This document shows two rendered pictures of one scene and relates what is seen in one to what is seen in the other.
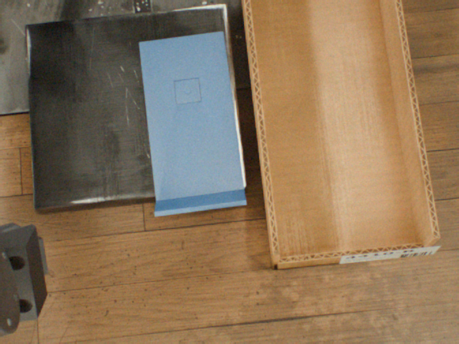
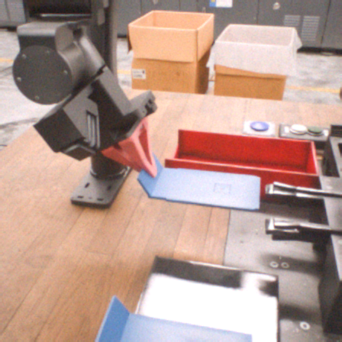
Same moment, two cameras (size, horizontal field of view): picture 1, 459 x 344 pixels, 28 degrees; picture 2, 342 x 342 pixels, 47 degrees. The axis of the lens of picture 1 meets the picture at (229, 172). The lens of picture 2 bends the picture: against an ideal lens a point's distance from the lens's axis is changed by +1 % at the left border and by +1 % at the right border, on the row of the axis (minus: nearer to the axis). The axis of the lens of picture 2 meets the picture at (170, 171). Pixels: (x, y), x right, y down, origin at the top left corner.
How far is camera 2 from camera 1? 0.47 m
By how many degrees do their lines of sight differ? 61
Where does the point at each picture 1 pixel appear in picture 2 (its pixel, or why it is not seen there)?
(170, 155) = (157, 330)
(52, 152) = (186, 269)
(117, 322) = (74, 286)
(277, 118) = not seen: outside the picture
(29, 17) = (288, 287)
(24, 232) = (79, 126)
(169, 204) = (120, 311)
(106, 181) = (156, 291)
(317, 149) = not seen: outside the picture
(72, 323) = (87, 266)
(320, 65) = not seen: outside the picture
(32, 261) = (59, 121)
